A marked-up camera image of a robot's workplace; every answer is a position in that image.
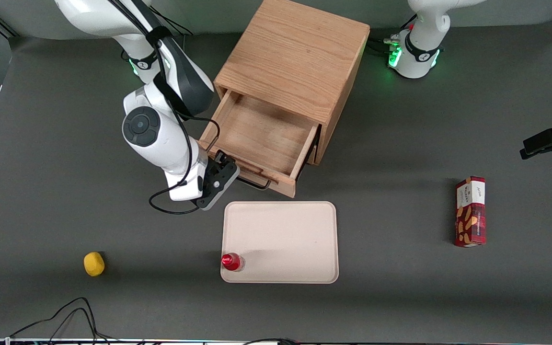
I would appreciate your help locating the red capped bottle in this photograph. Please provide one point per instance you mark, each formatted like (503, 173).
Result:
(231, 261)

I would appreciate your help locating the yellow lemon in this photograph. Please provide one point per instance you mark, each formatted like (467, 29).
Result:
(94, 264)

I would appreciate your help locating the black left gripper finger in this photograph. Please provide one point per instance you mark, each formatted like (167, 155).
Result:
(539, 150)
(544, 139)

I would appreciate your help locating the wooden drawer cabinet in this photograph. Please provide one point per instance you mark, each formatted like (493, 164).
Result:
(300, 52)

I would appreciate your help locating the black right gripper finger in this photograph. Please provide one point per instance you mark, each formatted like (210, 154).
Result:
(221, 156)
(231, 165)

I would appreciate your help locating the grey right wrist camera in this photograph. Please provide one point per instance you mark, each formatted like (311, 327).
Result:
(218, 187)

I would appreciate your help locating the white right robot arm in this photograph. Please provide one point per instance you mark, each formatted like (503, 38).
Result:
(161, 139)

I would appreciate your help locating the dark grey table mat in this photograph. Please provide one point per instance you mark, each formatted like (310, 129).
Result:
(113, 230)

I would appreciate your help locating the red snack box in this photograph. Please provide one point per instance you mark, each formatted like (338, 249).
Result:
(471, 215)

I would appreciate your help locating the beige plastic tray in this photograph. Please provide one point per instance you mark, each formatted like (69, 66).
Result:
(285, 235)

